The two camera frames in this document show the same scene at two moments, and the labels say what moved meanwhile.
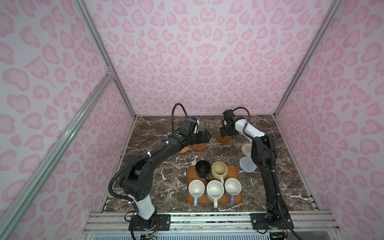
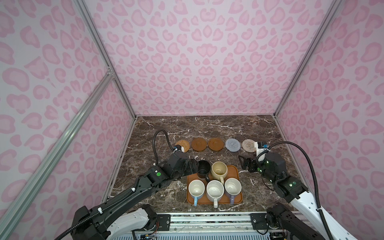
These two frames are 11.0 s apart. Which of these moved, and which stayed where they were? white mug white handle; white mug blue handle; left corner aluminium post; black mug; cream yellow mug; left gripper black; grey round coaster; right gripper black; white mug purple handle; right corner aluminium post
Moved: right gripper black; left gripper black; grey round coaster
Stayed: left corner aluminium post; white mug purple handle; cream yellow mug; right corner aluminium post; black mug; white mug white handle; white mug blue handle
